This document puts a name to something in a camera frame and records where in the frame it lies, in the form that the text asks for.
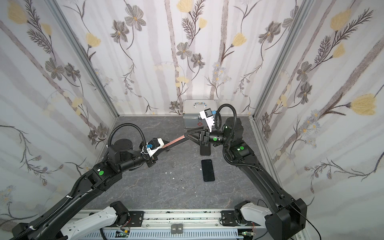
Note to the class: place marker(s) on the white vented cable duct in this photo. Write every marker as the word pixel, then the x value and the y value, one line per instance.
pixel 188 234

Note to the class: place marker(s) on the black phone with pink edge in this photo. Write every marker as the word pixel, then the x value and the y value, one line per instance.
pixel 175 143

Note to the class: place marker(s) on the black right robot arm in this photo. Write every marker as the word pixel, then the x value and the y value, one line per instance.
pixel 284 216

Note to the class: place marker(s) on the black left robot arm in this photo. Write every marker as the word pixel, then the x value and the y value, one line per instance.
pixel 120 157

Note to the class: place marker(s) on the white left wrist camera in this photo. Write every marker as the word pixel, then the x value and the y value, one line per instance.
pixel 154 145

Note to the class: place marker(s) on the silver aluminium first aid case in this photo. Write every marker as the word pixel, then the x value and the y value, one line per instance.
pixel 192 109

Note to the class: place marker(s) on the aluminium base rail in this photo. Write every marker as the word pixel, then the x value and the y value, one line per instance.
pixel 89 225

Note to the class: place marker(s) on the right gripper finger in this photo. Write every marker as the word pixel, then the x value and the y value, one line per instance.
pixel 194 137
pixel 195 130

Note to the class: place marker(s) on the blue phone black screen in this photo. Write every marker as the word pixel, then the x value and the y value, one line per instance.
pixel 208 170

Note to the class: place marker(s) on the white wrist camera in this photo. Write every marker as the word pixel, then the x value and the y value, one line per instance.
pixel 208 116
pixel 154 145

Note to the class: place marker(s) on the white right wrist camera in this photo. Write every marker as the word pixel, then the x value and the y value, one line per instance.
pixel 208 116

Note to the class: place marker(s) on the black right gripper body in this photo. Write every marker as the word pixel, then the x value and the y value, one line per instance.
pixel 204 138

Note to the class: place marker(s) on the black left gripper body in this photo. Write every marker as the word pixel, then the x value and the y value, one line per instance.
pixel 154 156

